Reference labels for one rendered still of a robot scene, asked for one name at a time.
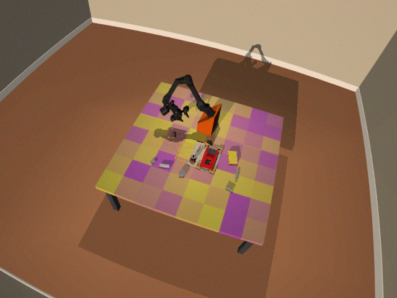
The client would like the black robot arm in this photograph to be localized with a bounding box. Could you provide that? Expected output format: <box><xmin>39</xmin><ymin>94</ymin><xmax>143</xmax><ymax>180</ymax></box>
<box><xmin>160</xmin><ymin>74</ymin><xmax>216</xmax><ymax>120</ymax></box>

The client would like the yellow rectangular block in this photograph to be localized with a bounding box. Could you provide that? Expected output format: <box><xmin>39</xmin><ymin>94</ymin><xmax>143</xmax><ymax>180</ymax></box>
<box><xmin>228</xmin><ymin>151</ymin><xmax>238</xmax><ymax>164</ymax></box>

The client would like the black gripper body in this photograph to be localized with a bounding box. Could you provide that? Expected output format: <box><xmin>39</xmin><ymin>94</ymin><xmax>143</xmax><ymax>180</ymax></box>
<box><xmin>170</xmin><ymin>106</ymin><xmax>189</xmax><ymax>121</ymax></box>

